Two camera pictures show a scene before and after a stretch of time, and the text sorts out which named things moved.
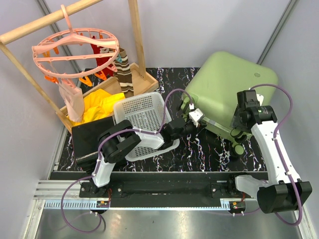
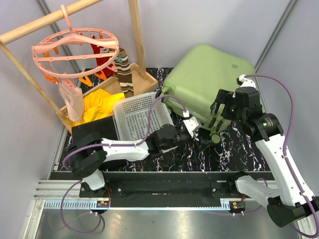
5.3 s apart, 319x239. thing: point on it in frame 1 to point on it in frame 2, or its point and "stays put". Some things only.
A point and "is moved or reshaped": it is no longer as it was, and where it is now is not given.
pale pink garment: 73,96 stays put
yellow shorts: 98,105 stays put
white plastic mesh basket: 147,112 stays put
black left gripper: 196,130 to 202,143
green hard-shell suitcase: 212,92 is moved or reshaped
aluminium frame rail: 66,194 stays put
